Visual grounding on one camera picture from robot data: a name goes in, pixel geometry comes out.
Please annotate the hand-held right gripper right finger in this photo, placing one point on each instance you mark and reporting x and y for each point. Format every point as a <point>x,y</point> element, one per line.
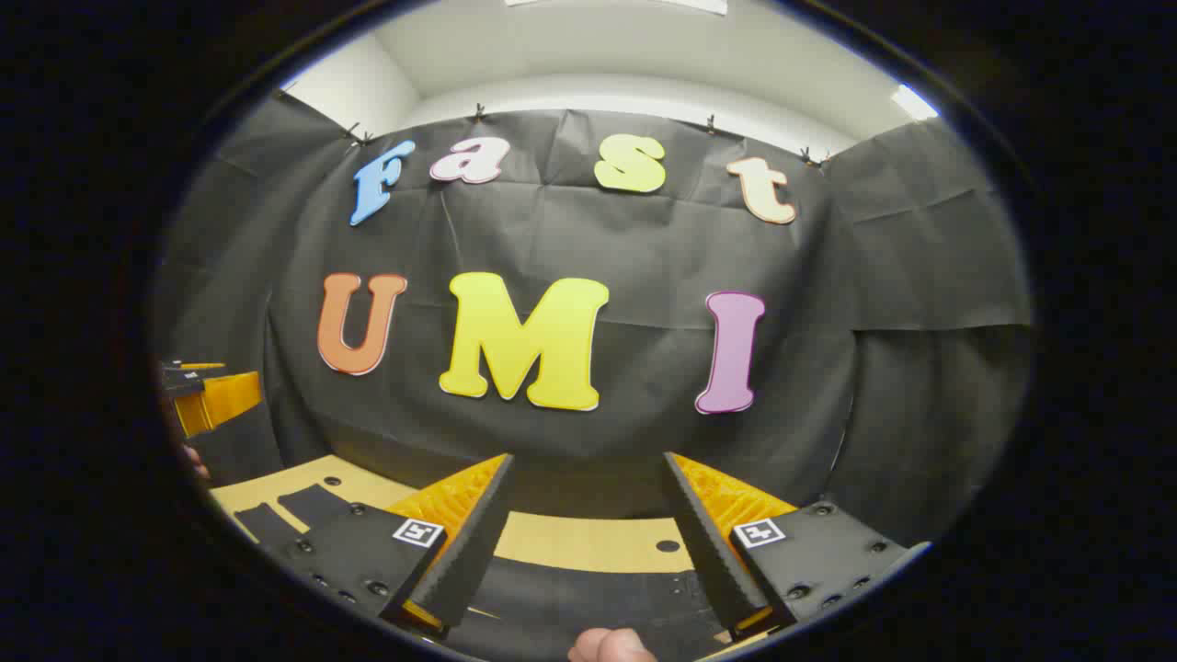
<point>708,542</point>

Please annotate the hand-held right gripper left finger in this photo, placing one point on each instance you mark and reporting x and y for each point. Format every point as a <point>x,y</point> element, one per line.
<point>469,542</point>

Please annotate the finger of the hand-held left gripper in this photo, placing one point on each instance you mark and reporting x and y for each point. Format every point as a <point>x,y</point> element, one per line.
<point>184,379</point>
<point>221,400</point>

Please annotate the black backdrop cloth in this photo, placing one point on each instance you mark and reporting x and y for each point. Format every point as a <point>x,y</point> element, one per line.
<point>644,239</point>

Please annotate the rectangular ceiling light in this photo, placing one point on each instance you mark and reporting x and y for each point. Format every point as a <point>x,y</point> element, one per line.
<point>616,4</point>
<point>912,101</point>

